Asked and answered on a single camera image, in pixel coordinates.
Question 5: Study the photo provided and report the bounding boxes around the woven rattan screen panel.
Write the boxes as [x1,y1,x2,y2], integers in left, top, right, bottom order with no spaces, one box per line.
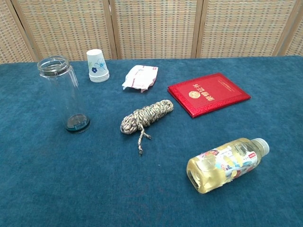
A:
[10,0,118,62]
[109,0,203,60]
[0,0,36,64]
[196,0,303,59]
[273,0,303,57]

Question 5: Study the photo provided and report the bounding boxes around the clear glass jar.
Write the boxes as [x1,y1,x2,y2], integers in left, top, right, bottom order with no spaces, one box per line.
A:
[37,55,91,134]

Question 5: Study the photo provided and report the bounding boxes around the stacked floral paper cups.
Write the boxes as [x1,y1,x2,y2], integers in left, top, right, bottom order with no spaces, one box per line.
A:
[86,49,110,83]

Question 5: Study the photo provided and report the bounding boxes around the blue table cloth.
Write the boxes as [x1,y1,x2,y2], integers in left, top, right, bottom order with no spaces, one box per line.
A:
[0,55,303,227]

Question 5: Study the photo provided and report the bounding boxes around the red certificate booklet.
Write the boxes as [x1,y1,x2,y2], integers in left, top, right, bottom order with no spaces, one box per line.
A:
[167,72,251,119]

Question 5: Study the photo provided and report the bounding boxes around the coiled braided rope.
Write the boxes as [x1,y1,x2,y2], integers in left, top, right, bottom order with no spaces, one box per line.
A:
[120,99,175,156]

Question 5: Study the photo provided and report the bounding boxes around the yellow drink plastic bottle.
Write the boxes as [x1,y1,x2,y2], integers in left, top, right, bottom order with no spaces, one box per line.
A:
[186,137,270,194]

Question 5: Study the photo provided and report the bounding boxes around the white snack packet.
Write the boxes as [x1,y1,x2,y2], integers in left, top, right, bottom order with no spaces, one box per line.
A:
[121,65,159,93]

